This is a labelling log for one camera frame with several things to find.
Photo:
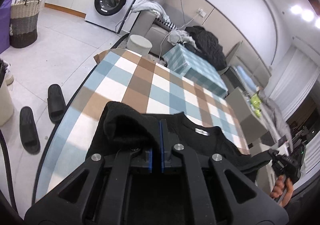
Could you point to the grey sofa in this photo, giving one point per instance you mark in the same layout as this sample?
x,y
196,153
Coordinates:
x,y
153,28

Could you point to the green toy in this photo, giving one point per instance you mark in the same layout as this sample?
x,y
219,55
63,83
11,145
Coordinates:
x,y
255,102

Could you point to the woven laundry basket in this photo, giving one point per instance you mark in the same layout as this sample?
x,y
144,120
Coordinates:
x,y
23,22

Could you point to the white washing machine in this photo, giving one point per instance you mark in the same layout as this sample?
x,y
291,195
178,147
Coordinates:
x,y
109,14

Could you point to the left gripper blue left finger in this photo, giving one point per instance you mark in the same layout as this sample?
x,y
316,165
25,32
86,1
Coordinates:
x,y
148,160

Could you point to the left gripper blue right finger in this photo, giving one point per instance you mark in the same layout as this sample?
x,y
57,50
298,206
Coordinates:
x,y
167,141

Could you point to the right hand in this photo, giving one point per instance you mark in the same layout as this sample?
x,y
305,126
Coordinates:
x,y
283,187

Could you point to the black slipper near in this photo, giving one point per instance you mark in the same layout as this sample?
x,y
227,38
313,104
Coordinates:
x,y
28,131

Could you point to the black knit sweater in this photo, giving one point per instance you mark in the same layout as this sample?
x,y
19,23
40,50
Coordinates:
x,y
213,185

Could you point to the black quilted jacket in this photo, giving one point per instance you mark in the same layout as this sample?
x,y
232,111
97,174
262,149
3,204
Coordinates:
x,y
206,46

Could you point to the blue checkered box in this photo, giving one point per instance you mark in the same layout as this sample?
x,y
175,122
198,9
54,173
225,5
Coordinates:
x,y
196,69

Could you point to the purple bag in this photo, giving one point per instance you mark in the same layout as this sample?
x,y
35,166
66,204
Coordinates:
x,y
5,11

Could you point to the black slipper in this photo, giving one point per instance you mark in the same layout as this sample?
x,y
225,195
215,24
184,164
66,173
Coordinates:
x,y
28,131
56,103

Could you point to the white round stool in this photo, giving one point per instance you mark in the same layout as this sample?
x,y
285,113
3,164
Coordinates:
x,y
139,44

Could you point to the black slipper far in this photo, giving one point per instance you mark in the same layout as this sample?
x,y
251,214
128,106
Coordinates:
x,y
56,103

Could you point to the grey blanket on sofa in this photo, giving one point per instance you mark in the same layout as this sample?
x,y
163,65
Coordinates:
x,y
153,7

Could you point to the white bin with black liner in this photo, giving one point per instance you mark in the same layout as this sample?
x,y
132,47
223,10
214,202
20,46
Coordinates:
x,y
6,105

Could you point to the checkered table cloth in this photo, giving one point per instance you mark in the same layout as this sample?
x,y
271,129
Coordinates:
x,y
144,85

